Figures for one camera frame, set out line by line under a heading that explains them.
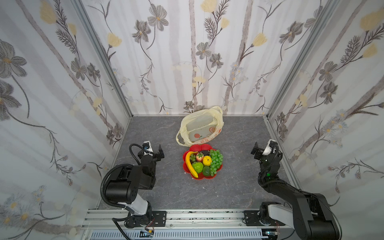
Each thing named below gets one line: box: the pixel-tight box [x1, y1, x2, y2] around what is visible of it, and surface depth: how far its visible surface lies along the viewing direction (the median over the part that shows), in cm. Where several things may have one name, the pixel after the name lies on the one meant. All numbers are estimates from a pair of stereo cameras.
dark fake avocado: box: [201, 150, 210, 156], surface depth 95 cm
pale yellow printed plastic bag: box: [175, 106, 224, 147], surface depth 110 cm
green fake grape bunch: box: [209, 149, 224, 177], surface depth 90 cm
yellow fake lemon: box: [202, 155, 213, 167], surface depth 92 cm
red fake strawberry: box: [196, 152, 204, 162], surface depth 90 cm
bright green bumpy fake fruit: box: [192, 161, 204, 174], surface depth 88 cm
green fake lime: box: [202, 165, 211, 177], surface depth 87 cm
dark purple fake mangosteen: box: [189, 153, 197, 164], surface depth 92 cm
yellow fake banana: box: [185, 151, 199, 178], surface depth 90 cm
